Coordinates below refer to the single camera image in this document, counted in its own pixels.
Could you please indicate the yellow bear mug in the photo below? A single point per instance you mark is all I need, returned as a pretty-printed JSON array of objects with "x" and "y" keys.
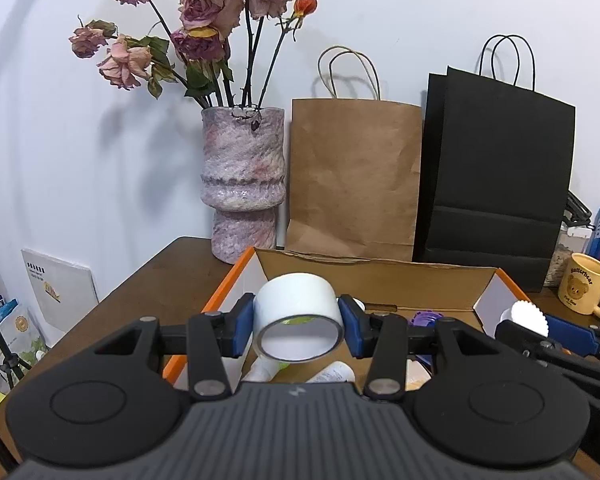
[{"x": 582, "y": 285}]

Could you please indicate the black light stand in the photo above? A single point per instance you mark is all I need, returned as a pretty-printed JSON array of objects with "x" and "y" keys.
[{"x": 7, "y": 365}]

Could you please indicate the dried pink roses bouquet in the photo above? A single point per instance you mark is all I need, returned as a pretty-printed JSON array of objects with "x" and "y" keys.
[{"x": 205, "y": 20}]

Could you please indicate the stack of printed boxes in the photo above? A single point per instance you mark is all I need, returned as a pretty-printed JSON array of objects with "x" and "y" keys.
[{"x": 10, "y": 335}]

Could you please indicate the white tape roll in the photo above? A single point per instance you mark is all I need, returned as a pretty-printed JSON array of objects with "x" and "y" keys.
[{"x": 297, "y": 305}]

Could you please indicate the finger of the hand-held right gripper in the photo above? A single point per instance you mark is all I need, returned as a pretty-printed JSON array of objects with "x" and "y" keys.
[
  {"x": 580, "y": 336},
  {"x": 520, "y": 337}
]

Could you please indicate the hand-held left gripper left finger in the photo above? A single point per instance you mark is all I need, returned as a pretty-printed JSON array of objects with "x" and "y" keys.
[{"x": 244, "y": 327}]

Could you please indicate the clear container with black lid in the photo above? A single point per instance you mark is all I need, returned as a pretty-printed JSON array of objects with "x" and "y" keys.
[{"x": 565, "y": 255}]

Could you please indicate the black paper bag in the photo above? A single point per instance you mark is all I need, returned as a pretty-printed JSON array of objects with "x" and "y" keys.
[{"x": 495, "y": 175}]

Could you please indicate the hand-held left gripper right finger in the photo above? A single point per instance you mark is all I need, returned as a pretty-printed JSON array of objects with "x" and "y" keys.
[{"x": 349, "y": 327}]

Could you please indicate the white squeeze tube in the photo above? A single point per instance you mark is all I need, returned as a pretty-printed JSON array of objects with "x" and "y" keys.
[{"x": 332, "y": 373}]

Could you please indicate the orange and red cardboard box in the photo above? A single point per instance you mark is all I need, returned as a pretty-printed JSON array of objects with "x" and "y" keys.
[{"x": 380, "y": 280}]

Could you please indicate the white cardboard envelope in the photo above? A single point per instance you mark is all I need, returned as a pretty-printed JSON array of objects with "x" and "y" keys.
[{"x": 60, "y": 290}]

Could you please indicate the brown paper bag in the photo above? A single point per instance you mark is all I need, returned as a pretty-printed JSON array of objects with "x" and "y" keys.
[{"x": 355, "y": 180}]

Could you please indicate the mottled pink ceramic vase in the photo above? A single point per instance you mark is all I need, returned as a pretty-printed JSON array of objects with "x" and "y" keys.
[{"x": 242, "y": 180}]

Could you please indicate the purple gear-shaped lid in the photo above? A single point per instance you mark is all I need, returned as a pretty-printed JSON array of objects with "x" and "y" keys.
[{"x": 425, "y": 318}]

